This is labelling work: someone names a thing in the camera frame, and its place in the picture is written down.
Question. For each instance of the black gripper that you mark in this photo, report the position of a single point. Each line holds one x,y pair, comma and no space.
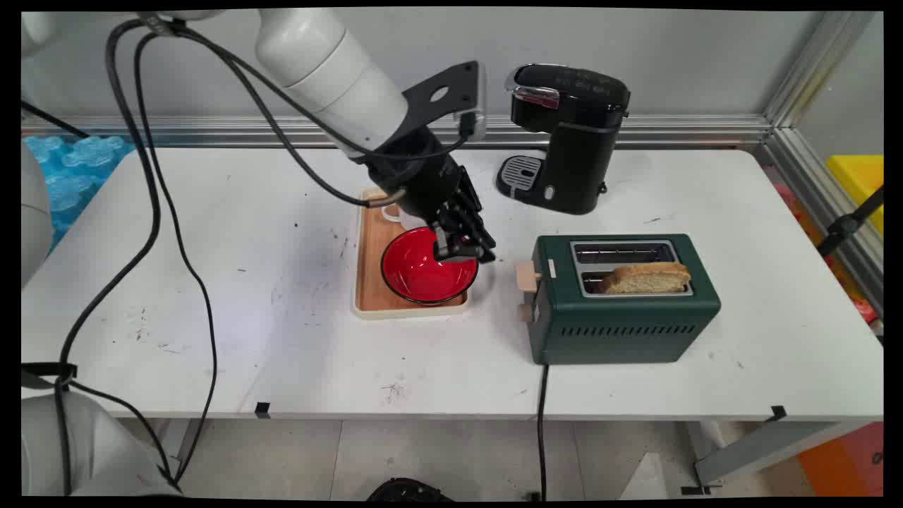
422,180

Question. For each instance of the red bowl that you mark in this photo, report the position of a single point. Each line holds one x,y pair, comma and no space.
422,271

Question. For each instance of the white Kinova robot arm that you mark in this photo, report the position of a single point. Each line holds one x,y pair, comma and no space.
324,63

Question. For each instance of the white cup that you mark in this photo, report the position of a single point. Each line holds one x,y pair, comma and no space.
392,213

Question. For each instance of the wooden tray with white rim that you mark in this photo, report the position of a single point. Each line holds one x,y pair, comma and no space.
374,275

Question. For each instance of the black coffee machine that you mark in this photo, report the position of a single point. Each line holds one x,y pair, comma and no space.
568,134

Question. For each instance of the green toaster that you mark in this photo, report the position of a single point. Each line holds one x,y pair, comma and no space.
621,310

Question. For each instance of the toast bread slice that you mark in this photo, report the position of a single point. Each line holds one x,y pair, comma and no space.
645,279

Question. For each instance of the grey table leg brace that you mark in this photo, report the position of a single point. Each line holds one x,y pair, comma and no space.
762,446

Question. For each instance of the black tripod leg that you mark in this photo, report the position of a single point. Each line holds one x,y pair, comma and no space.
849,223

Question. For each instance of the yellow bin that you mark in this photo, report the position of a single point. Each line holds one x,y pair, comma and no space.
859,185

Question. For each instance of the orange box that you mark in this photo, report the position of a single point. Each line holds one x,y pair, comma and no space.
844,462

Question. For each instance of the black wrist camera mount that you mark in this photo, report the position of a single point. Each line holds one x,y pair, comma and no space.
449,95

